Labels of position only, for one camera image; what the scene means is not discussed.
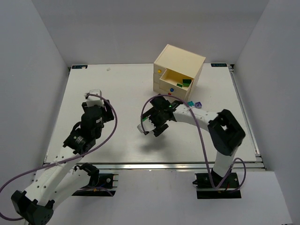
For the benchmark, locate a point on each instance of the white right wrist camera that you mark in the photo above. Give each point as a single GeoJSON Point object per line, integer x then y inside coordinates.
{"type": "Point", "coordinates": [146, 127]}

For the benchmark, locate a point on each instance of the purple lego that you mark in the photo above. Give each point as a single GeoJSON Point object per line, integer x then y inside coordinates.
{"type": "Point", "coordinates": [198, 105]}

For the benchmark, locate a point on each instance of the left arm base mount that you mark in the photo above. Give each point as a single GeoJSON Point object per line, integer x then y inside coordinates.
{"type": "Point", "coordinates": [100, 184]}

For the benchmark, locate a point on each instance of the right blue table label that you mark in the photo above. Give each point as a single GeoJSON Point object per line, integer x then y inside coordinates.
{"type": "Point", "coordinates": [218, 65]}

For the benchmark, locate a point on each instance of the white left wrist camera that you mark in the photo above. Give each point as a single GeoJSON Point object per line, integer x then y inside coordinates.
{"type": "Point", "coordinates": [92, 98]}

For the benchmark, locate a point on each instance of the blue table label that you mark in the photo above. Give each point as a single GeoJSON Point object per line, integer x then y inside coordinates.
{"type": "Point", "coordinates": [218, 65]}
{"type": "Point", "coordinates": [79, 67]}

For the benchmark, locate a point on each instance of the teal small lego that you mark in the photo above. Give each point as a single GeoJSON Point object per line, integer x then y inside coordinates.
{"type": "Point", "coordinates": [191, 104]}

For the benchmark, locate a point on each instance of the cream wooden drawer cabinet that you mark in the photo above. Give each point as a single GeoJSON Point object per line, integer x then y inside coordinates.
{"type": "Point", "coordinates": [172, 66]}

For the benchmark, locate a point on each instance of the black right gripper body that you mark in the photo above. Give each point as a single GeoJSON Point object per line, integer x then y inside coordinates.
{"type": "Point", "coordinates": [158, 126]}

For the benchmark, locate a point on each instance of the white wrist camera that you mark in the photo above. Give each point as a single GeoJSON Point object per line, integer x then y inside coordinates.
{"type": "Point", "coordinates": [92, 98]}
{"type": "Point", "coordinates": [146, 127]}

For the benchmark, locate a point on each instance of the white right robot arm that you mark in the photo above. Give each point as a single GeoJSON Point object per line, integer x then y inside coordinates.
{"type": "Point", "coordinates": [225, 131]}

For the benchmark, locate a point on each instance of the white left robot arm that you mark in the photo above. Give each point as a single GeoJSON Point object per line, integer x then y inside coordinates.
{"type": "Point", "coordinates": [37, 202]}

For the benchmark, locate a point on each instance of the left blue table label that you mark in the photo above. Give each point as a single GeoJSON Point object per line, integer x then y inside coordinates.
{"type": "Point", "coordinates": [79, 67]}

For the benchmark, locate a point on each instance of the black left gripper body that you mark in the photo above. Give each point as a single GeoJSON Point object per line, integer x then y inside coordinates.
{"type": "Point", "coordinates": [107, 110]}

